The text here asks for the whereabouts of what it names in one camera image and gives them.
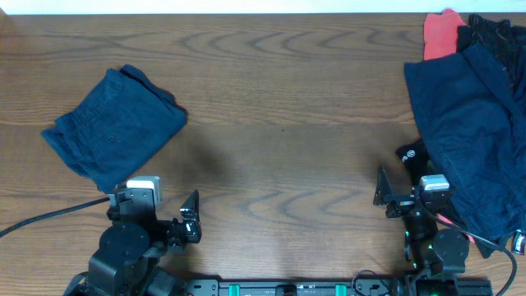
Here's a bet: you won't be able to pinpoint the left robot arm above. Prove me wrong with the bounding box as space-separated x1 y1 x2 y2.
64 188 202 296

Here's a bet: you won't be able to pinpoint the black knit garment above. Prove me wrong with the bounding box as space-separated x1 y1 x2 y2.
457 14 525 86

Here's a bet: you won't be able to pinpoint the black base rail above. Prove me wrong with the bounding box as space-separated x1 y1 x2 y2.
181 277 493 296

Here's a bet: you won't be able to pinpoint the black garment with logo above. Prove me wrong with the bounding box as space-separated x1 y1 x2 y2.
395 140 435 186

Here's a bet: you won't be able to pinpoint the dark blue garment in pile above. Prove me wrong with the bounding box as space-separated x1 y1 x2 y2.
404 44 525 245

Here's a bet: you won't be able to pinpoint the red garment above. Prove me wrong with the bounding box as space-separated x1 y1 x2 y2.
423 8 465 60

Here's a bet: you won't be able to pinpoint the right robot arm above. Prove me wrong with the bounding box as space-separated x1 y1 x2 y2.
373 167 469 295

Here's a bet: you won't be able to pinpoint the dark blue denim shorts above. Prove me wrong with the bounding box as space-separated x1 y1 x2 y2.
41 64 187 192

